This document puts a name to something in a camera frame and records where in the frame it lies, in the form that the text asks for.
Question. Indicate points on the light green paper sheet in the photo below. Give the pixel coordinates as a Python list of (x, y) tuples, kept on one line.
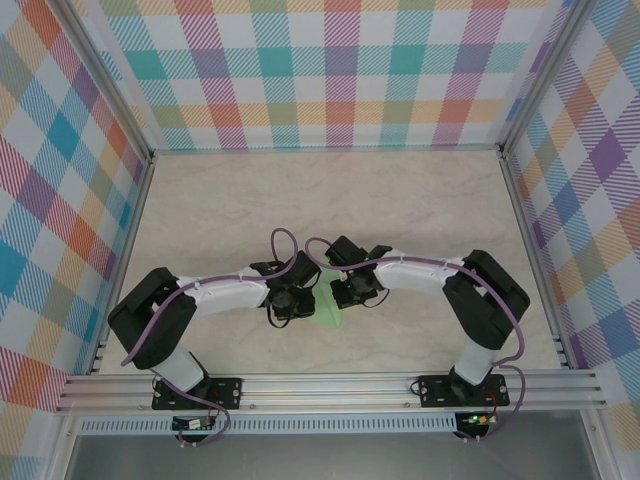
[(327, 305)]

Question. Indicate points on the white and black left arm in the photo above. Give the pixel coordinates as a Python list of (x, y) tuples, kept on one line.
[(225, 296)]

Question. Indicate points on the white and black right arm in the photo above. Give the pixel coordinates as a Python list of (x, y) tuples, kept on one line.
[(415, 275)]

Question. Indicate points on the small circuit board green light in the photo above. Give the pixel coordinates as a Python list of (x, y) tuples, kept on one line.
[(477, 419)]

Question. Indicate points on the wide aluminium mounting rail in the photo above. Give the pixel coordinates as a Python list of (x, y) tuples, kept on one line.
[(325, 392)]

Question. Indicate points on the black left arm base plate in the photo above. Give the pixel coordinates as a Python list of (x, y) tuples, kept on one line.
[(227, 395)]

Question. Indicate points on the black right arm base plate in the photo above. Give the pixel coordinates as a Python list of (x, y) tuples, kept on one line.
[(435, 392)]

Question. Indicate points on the aluminium frame rail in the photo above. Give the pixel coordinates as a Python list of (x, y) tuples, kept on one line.
[(131, 220), (531, 250), (325, 150)]

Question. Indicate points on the aluminium frame post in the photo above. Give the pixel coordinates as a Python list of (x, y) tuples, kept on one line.
[(62, 450), (102, 75), (597, 450), (542, 75)]

